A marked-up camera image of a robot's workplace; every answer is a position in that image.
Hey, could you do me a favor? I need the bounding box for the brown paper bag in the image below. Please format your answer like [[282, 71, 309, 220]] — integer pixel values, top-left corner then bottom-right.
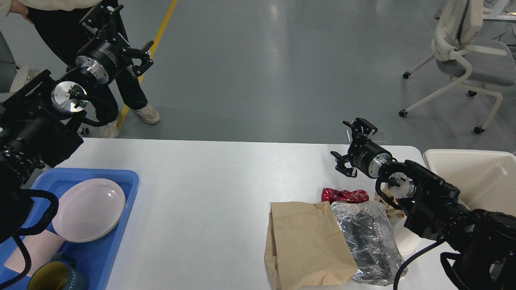
[[264, 201, 358, 290]]

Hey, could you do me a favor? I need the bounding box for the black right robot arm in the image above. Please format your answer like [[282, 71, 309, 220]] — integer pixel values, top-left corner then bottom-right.
[[331, 118, 516, 290]]

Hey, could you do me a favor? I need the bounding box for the person in black trousers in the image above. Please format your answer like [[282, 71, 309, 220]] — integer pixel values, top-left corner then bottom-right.
[[1, 0, 161, 138]]

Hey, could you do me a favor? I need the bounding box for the pink plate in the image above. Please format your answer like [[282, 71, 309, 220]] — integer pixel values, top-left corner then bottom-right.
[[52, 178, 127, 243]]

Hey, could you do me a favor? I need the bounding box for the brown paper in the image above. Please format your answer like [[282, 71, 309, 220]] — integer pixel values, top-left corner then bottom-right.
[[375, 188, 407, 219]]

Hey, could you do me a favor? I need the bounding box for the blue plastic tray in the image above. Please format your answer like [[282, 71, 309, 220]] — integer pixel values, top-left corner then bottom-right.
[[0, 168, 140, 290]]

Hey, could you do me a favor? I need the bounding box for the white paper cup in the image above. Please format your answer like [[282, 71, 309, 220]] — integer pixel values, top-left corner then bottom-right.
[[389, 216, 422, 255]]

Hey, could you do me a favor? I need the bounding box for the crushed red can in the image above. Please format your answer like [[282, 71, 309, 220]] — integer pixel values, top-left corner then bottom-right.
[[321, 188, 369, 204]]

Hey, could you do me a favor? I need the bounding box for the light green plate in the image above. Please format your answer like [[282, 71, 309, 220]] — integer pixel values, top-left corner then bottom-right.
[[70, 209, 127, 243]]

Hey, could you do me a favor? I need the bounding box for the crumpled aluminium foil tray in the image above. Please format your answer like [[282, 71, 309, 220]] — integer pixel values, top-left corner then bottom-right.
[[331, 201, 404, 286]]

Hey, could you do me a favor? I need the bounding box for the white plastic bin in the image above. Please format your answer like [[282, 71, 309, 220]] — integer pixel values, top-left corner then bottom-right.
[[423, 149, 516, 216]]

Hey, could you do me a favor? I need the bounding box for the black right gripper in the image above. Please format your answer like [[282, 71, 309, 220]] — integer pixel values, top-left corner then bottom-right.
[[331, 118, 393, 178]]

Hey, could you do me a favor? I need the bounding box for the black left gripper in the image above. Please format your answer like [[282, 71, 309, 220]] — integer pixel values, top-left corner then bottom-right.
[[75, 3, 154, 85]]

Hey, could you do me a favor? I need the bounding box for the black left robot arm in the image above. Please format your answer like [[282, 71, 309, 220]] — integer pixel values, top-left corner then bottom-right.
[[1, 0, 154, 289]]

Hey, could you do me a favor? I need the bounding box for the grey chair at left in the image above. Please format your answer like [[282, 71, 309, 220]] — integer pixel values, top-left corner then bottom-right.
[[0, 34, 89, 137]]

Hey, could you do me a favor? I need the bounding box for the pink mug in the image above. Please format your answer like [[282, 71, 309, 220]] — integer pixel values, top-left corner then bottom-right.
[[4, 230, 66, 277]]

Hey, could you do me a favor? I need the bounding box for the white grey office chair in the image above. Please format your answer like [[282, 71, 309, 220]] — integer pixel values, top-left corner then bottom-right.
[[398, 0, 515, 134]]

